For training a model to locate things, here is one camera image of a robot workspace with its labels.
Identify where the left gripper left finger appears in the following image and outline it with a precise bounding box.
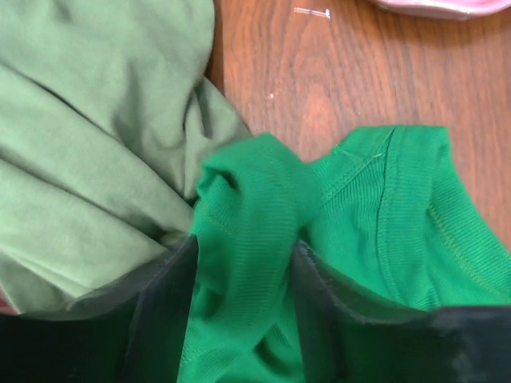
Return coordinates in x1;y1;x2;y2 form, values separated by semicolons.
1;235;199;382

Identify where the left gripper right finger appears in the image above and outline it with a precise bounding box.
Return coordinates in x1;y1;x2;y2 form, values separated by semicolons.
293;241;510;382

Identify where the bright green tank top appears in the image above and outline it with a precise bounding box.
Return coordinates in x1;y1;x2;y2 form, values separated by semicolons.
178;125;510;382

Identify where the olive green tank top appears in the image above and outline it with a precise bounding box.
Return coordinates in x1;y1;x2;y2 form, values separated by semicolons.
1;1;249;313

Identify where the rust red tank top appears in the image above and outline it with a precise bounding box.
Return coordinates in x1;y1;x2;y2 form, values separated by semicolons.
0;292;18;315

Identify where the pink dotted plate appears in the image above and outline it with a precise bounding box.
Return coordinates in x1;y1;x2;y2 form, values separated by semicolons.
373;0;510;21

